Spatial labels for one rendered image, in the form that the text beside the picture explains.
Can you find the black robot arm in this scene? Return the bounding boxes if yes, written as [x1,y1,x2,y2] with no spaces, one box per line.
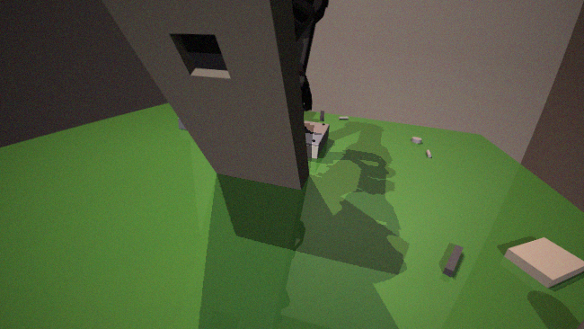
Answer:
[296,0,329,112]

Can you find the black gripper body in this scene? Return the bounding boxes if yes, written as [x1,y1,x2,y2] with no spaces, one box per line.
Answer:
[292,0,315,42]

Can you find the beige flat rectangular block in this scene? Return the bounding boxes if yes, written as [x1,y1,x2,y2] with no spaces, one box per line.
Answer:
[504,237,584,288]

